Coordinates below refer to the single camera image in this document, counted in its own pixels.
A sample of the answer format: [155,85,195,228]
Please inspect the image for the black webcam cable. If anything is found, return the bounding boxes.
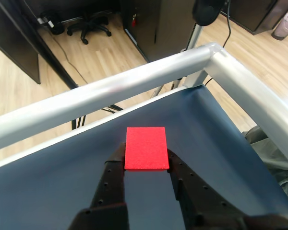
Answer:
[221,0,232,49]

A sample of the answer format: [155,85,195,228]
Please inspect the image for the thin floor cable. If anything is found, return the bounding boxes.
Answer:
[51,35,88,85]

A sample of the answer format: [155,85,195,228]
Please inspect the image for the red cube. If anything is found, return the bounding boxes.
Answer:
[124,126,170,173]

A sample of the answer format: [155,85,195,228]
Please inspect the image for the aluminium frame rail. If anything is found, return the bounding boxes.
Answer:
[0,42,288,173]

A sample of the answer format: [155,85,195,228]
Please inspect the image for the black oval webcam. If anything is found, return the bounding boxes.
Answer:
[192,0,228,26]

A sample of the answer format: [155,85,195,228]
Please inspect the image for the black low cabinet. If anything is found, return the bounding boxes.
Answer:
[220,0,288,36]

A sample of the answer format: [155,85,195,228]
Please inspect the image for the black office chair base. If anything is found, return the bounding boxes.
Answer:
[66,9,112,46]

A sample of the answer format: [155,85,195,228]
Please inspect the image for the green cloth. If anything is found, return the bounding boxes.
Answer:
[241,105,288,209]

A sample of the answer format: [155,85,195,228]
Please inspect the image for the waste bin with liner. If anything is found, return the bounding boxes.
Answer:
[271,12,288,41]

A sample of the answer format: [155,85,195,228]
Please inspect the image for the black device with white label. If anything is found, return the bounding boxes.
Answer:
[37,9,66,36]

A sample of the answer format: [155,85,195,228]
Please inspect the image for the silver camera pole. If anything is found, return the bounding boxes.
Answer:
[186,23,205,52]

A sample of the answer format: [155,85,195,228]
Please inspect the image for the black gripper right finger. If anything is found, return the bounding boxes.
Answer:
[167,147,249,230]

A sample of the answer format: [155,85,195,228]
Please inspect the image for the black stand legs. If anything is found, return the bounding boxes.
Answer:
[71,103,124,131]

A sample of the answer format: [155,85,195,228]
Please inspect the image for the black desk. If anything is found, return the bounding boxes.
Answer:
[0,0,79,90]

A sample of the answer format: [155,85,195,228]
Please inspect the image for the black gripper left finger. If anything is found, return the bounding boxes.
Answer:
[66,141,130,230]

